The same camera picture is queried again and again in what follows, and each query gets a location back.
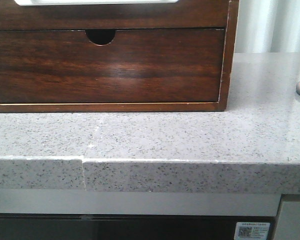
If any grey cabinet door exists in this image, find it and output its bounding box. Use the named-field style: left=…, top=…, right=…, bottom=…
left=273, top=194, right=300, bottom=240

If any grey window curtain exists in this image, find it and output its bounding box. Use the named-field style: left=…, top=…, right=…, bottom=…
left=235, top=0, right=300, bottom=53

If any white QR code sticker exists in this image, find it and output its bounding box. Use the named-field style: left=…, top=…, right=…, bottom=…
left=233, top=222, right=271, bottom=240

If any wooden drawer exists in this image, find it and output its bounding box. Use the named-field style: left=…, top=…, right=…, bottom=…
left=0, top=0, right=230, bottom=31
left=0, top=28, right=225, bottom=104

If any dark wooden drawer cabinet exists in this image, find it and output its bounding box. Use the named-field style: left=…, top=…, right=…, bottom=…
left=0, top=0, right=239, bottom=113

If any white tray on cabinet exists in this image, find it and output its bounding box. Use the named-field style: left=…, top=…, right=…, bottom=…
left=15, top=0, right=178, bottom=6

